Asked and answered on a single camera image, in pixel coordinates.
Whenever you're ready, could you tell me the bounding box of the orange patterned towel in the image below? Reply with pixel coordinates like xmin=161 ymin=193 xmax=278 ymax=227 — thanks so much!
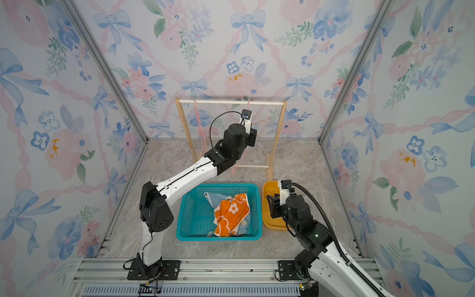
xmin=213 ymin=192 xmax=251 ymax=238

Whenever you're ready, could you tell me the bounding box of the light blue towel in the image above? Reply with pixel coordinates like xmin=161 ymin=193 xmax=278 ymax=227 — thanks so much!
xmin=203 ymin=192 xmax=251 ymax=236

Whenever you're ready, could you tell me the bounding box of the pink hanger with orange towel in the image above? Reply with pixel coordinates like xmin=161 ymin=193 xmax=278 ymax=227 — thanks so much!
xmin=231 ymin=100 xmax=286 ymax=179

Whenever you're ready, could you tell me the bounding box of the pink hanger with blue towel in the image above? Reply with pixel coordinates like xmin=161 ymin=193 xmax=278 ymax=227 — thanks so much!
xmin=193 ymin=100 xmax=207 ymax=152

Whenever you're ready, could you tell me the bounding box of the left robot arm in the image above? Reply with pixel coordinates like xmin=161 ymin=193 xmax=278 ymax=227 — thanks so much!
xmin=139 ymin=120 xmax=257 ymax=266

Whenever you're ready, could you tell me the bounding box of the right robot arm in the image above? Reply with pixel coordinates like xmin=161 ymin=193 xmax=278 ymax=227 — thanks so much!
xmin=267 ymin=194 xmax=392 ymax=297

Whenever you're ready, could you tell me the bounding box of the wooden hanger rack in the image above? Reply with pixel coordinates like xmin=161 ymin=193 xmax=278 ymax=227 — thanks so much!
xmin=175 ymin=97 xmax=287 ymax=169

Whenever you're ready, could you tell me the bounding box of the yellow plastic tray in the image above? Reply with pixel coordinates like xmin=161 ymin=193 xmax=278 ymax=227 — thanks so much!
xmin=262 ymin=180 xmax=286 ymax=231

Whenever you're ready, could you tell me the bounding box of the teal plastic basket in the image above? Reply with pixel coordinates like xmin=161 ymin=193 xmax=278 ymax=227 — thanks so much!
xmin=176 ymin=183 xmax=262 ymax=241

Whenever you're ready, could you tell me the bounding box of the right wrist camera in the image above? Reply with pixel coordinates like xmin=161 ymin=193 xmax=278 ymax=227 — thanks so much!
xmin=278 ymin=179 xmax=295 ymax=205

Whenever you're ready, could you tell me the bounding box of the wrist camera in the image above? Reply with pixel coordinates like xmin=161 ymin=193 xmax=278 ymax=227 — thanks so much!
xmin=278 ymin=179 xmax=295 ymax=205
xmin=241 ymin=109 xmax=252 ymax=135

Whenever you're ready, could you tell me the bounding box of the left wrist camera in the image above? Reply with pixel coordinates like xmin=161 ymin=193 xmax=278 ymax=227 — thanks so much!
xmin=241 ymin=109 xmax=252 ymax=135

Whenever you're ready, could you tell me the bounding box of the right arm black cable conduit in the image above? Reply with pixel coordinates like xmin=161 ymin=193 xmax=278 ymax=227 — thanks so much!
xmin=289 ymin=181 xmax=387 ymax=297

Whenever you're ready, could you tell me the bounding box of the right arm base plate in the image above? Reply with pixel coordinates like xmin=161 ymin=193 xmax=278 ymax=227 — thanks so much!
xmin=275 ymin=260 xmax=310 ymax=282

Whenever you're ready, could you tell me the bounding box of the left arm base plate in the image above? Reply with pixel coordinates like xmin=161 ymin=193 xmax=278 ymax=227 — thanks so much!
xmin=126 ymin=258 xmax=181 ymax=280

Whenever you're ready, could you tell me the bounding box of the right aluminium corner post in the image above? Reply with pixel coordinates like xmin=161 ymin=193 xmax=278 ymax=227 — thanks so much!
xmin=319 ymin=0 xmax=394 ymax=145

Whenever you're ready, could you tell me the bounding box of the aluminium corner post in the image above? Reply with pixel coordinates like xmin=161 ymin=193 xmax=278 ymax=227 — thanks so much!
xmin=59 ymin=0 xmax=149 ymax=144
xmin=319 ymin=0 xmax=394 ymax=145

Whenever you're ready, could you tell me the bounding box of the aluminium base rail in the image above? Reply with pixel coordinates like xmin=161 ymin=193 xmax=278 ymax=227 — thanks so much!
xmin=66 ymin=257 xmax=390 ymax=297

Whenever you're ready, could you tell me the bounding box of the left aluminium corner post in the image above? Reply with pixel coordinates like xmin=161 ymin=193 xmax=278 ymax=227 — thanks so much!
xmin=59 ymin=0 xmax=149 ymax=144

